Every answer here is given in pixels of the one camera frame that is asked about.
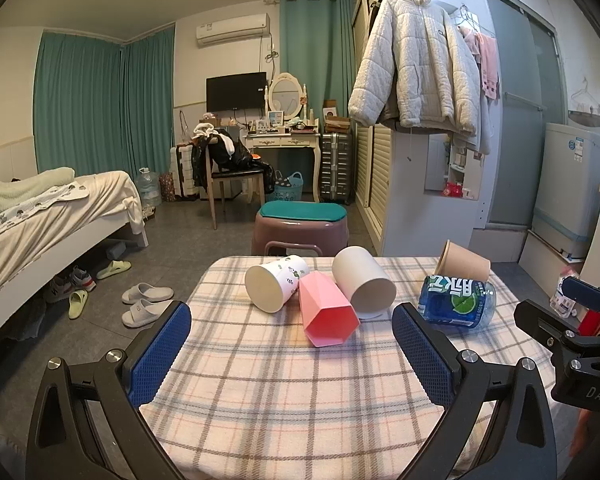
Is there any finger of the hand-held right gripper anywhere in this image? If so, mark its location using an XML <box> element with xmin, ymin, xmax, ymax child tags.
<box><xmin>561</xmin><ymin>276</ymin><xmax>600</xmax><ymax>322</ymax></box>
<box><xmin>513</xmin><ymin>300</ymin><xmax>583</xmax><ymax>347</ymax></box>

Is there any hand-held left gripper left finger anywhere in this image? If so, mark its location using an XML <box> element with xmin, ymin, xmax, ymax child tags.
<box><xmin>26</xmin><ymin>301</ymin><xmax>193</xmax><ymax>480</ymax></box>

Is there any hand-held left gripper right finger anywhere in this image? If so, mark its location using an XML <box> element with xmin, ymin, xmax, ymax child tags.
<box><xmin>391</xmin><ymin>302</ymin><xmax>561</xmax><ymax>480</ymax></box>

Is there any pink faceted cup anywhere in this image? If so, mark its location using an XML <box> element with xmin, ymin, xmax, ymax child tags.
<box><xmin>298</xmin><ymin>270</ymin><xmax>361</xmax><ymax>348</ymax></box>

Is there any blue label plastic bottle cup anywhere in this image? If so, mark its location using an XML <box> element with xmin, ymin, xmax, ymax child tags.
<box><xmin>418</xmin><ymin>274</ymin><xmax>497</xmax><ymax>330</ymax></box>

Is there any plain grey cup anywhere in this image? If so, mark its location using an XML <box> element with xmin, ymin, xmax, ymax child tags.
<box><xmin>331</xmin><ymin>245</ymin><xmax>398</xmax><ymax>320</ymax></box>

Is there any brown paper cup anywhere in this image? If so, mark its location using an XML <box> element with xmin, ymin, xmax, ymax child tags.
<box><xmin>436</xmin><ymin>239</ymin><xmax>492</xmax><ymax>282</ymax></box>

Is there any white cup with green print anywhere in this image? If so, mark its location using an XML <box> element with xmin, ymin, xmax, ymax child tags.
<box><xmin>244</xmin><ymin>255</ymin><xmax>311</xmax><ymax>314</ymax></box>

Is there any white pink packet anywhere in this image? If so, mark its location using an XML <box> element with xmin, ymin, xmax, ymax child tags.
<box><xmin>550</xmin><ymin>274</ymin><xmax>583</xmax><ymax>317</ymax></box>

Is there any red box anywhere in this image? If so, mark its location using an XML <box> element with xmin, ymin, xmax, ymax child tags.
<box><xmin>579</xmin><ymin>307</ymin><xmax>600</xmax><ymax>337</ymax></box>

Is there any white slipper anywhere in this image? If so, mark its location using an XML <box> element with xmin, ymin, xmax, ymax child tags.
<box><xmin>122</xmin><ymin>300</ymin><xmax>182</xmax><ymax>330</ymax></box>
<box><xmin>121</xmin><ymin>282</ymin><xmax>175</xmax><ymax>305</ymax></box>

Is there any green slipper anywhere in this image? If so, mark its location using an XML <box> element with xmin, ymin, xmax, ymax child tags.
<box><xmin>96</xmin><ymin>259</ymin><xmax>132</xmax><ymax>280</ymax></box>
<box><xmin>68</xmin><ymin>289</ymin><xmax>89</xmax><ymax>320</ymax></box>

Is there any grey sneaker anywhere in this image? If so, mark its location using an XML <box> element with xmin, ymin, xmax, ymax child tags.
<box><xmin>69</xmin><ymin>265</ymin><xmax>97</xmax><ymax>292</ymax></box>
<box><xmin>44</xmin><ymin>277</ymin><xmax>74</xmax><ymax>304</ymax></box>

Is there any white washing machine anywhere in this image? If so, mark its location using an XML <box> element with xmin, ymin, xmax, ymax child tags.
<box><xmin>531</xmin><ymin>110</ymin><xmax>600</xmax><ymax>262</ymax></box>

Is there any plaid tablecloth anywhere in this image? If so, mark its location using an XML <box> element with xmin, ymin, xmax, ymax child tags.
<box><xmin>139</xmin><ymin>255</ymin><xmax>556</xmax><ymax>480</ymax></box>

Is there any frosted glass door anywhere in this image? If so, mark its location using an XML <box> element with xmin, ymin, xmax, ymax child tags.
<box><xmin>476</xmin><ymin>0</ymin><xmax>569</xmax><ymax>227</ymax></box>

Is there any bed with beige sheet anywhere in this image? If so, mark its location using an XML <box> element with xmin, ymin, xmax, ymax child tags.
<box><xmin>0</xmin><ymin>170</ymin><xmax>149</xmax><ymax>351</ymax></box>

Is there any white wardrobe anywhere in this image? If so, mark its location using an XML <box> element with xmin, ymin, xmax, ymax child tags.
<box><xmin>352</xmin><ymin>0</ymin><xmax>487</xmax><ymax>257</ymax></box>

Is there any patterned gift bag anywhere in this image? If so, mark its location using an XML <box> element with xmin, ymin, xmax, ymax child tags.
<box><xmin>158</xmin><ymin>172</ymin><xmax>176</xmax><ymax>204</ymax></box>

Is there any clear water jug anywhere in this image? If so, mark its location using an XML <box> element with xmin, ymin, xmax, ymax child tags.
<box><xmin>137</xmin><ymin>167</ymin><xmax>162</xmax><ymax>207</ymax></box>

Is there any purple plastic stool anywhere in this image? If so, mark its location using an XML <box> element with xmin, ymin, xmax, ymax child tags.
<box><xmin>251</xmin><ymin>210</ymin><xmax>350</xmax><ymax>257</ymax></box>

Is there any white suitcase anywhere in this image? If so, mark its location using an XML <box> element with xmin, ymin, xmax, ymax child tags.
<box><xmin>169</xmin><ymin>143</ymin><xmax>207</xmax><ymax>199</ymax></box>

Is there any teal stool cushion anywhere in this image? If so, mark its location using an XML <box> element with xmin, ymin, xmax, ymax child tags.
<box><xmin>257</xmin><ymin>200</ymin><xmax>349</xmax><ymax>224</ymax></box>

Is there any wooden chair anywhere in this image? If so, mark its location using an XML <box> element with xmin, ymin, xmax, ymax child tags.
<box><xmin>205</xmin><ymin>132</ymin><xmax>267</xmax><ymax>231</ymax></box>

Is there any printed white blanket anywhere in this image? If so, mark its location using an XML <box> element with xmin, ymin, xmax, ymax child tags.
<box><xmin>0</xmin><ymin>184</ymin><xmax>91</xmax><ymax>244</ymax></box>

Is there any silver suitcase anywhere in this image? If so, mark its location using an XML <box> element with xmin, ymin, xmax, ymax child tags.
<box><xmin>319</xmin><ymin>131</ymin><xmax>354</xmax><ymax>206</ymax></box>

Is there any teal laundry basket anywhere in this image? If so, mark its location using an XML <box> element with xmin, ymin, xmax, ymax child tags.
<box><xmin>273</xmin><ymin>171</ymin><xmax>304</xmax><ymax>203</ymax></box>

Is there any black clothes pile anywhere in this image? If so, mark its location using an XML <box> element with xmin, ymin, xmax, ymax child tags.
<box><xmin>192</xmin><ymin>127</ymin><xmax>277</xmax><ymax>195</ymax></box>

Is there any light green blanket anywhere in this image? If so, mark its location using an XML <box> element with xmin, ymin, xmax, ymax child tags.
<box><xmin>0</xmin><ymin>167</ymin><xmax>76</xmax><ymax>226</ymax></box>

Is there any white vanity table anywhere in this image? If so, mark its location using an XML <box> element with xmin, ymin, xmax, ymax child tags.
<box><xmin>243</xmin><ymin>129</ymin><xmax>322</xmax><ymax>204</ymax></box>

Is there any pink towel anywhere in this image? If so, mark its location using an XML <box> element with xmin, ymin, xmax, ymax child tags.
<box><xmin>459</xmin><ymin>26</ymin><xmax>501</xmax><ymax>101</ymax></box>

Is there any wide teal curtain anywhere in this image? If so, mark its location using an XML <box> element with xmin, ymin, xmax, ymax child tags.
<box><xmin>33</xmin><ymin>25</ymin><xmax>176</xmax><ymax>202</ymax></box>

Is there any black television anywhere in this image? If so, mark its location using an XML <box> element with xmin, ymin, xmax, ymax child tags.
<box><xmin>205</xmin><ymin>71</ymin><xmax>268</xmax><ymax>111</ymax></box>

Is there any white puffer jacket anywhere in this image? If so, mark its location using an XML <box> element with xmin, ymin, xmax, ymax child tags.
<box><xmin>347</xmin><ymin>0</ymin><xmax>494</xmax><ymax>154</ymax></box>

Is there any oval vanity mirror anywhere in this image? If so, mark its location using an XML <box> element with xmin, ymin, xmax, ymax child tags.
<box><xmin>268</xmin><ymin>72</ymin><xmax>304</xmax><ymax>117</ymax></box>

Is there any narrow teal curtain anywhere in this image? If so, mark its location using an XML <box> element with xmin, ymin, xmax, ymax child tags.
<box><xmin>278</xmin><ymin>0</ymin><xmax>356</xmax><ymax>135</ymax></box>

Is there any white air conditioner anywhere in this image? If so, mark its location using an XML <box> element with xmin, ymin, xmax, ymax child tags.
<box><xmin>195</xmin><ymin>12</ymin><xmax>271</xmax><ymax>46</ymax></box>

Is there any wire clothes hanger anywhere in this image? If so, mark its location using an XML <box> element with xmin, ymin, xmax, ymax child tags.
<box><xmin>569</xmin><ymin>77</ymin><xmax>600</xmax><ymax>112</ymax></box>

